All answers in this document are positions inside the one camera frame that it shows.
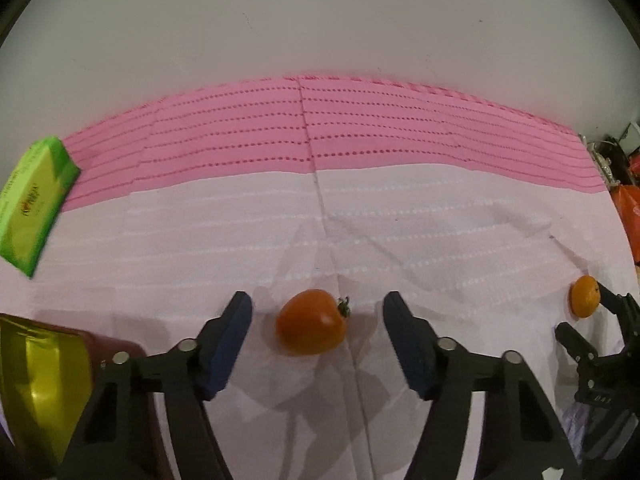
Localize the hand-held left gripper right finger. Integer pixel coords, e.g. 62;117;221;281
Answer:
382;291;583;480

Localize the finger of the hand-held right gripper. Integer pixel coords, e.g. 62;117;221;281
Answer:
597;281;640;356
554;321;622;377

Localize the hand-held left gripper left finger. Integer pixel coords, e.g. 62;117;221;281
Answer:
59;291;255;480

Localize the orange cherry tomato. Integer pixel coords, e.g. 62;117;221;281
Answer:
275;288;352;357
569;275;601;319

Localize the maroon tin box gold inside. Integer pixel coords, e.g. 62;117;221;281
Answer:
0;312;171;480

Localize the orange plastic bag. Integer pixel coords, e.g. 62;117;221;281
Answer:
611;182;640;265

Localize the white patterned object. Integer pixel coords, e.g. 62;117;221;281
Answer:
579;132;621;191

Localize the green tissue pack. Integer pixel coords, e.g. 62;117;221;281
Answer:
0;136;82;278

